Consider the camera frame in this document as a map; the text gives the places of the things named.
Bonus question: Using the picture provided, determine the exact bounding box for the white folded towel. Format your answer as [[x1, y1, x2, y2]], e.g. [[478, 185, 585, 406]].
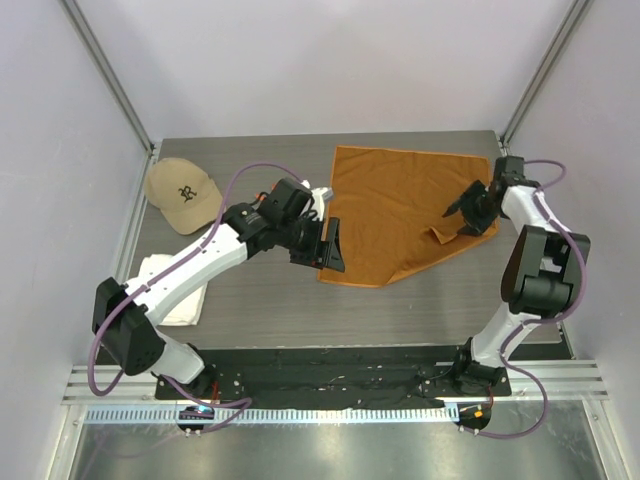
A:
[[130, 253, 209, 328]]

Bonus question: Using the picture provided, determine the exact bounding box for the orange cloth napkin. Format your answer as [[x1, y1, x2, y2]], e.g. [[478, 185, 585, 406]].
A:
[[317, 145, 499, 288]]

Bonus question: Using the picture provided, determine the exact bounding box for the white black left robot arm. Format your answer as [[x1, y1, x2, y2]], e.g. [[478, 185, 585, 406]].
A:
[[90, 178, 345, 399]]

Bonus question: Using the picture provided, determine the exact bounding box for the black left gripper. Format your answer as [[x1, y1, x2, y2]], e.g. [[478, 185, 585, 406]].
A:
[[277, 214, 344, 272]]

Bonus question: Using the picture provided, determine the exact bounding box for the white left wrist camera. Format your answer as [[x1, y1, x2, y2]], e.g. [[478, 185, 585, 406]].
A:
[[302, 180, 334, 220]]

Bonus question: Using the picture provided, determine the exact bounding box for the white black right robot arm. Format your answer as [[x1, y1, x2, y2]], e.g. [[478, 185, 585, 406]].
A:
[[445, 156, 591, 395]]

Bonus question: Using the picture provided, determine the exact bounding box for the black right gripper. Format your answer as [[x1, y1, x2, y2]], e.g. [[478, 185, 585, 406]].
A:
[[445, 180, 503, 238]]

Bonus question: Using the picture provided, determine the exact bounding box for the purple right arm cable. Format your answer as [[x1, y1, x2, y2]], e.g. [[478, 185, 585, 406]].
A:
[[474, 158, 586, 440]]

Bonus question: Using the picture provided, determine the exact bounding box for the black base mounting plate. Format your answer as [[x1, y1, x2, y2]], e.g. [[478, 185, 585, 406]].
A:
[[154, 347, 512, 401]]

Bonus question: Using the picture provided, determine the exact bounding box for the beige baseball cap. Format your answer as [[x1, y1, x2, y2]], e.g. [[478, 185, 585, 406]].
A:
[[143, 158, 223, 235]]

